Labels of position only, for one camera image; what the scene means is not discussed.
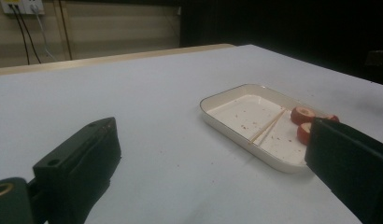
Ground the thin bamboo skewer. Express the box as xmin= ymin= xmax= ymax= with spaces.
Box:
xmin=248 ymin=107 xmax=288 ymax=147

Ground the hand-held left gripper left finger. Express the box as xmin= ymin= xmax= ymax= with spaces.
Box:
xmin=32 ymin=117 xmax=122 ymax=224

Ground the white wall power socket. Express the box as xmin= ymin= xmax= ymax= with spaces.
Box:
xmin=0 ymin=0 xmax=46 ymax=16

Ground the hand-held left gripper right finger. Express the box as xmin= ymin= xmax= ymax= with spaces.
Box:
xmin=304 ymin=117 xmax=383 ymax=224

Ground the black power cable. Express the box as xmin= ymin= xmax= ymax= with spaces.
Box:
xmin=15 ymin=7 xmax=43 ymax=65
xmin=9 ymin=4 xmax=32 ymax=66

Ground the white power cable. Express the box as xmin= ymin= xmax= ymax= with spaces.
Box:
xmin=31 ymin=5 xmax=59 ymax=63

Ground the white rectangular tray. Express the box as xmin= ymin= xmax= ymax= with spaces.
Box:
xmin=199 ymin=82 xmax=325 ymax=175

